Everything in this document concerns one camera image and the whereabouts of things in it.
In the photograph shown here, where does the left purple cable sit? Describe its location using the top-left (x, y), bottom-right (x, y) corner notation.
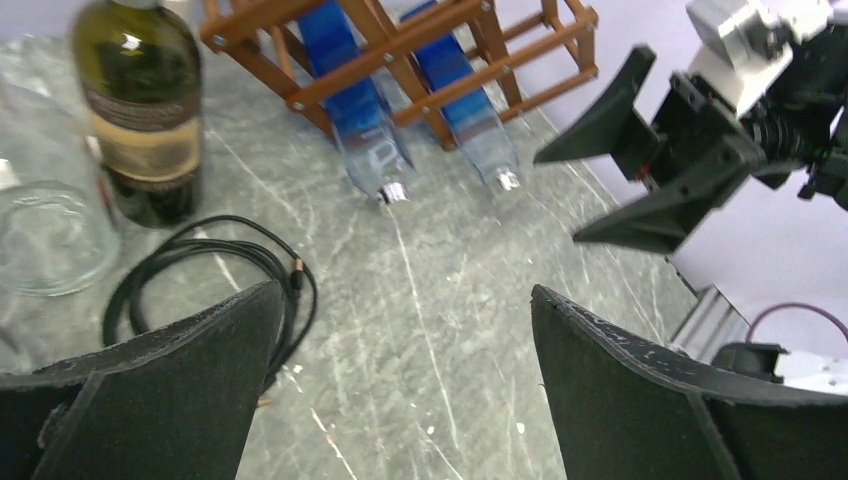
top-left (745, 302), bottom-right (848, 346)

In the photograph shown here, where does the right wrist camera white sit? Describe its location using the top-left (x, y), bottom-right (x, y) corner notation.
top-left (686, 0), bottom-right (834, 118)

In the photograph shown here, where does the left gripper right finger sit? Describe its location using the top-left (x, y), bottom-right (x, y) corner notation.
top-left (531, 285), bottom-right (847, 479)

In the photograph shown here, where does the clear glass bottle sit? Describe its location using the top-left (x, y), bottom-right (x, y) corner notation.
top-left (1, 84), bottom-right (121, 297)

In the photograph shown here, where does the blue label clear bottle left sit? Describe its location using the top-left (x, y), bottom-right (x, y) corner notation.
top-left (297, 1), bottom-right (416, 206)

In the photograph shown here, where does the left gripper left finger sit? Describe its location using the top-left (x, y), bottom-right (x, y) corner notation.
top-left (1, 281), bottom-right (283, 479)

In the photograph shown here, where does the blue label clear bottle right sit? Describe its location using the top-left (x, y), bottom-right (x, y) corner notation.
top-left (414, 33), bottom-right (521, 192)

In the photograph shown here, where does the blue label clear bottle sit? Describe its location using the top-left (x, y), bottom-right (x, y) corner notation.
top-left (414, 33), bottom-right (521, 192)
top-left (297, 1), bottom-right (416, 206)

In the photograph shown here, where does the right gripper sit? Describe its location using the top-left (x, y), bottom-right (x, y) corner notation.
top-left (533, 26), bottom-right (847, 255)

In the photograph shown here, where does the brown wooden wine rack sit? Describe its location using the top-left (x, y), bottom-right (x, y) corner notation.
top-left (199, 0), bottom-right (599, 150)

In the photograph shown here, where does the dark green wine bottle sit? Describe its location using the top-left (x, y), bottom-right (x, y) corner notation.
top-left (70, 1), bottom-right (204, 228)

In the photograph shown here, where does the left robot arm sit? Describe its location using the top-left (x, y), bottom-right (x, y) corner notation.
top-left (1, 281), bottom-right (847, 479)

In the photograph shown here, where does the coiled black cable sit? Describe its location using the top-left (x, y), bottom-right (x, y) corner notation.
top-left (101, 213), bottom-right (321, 407)

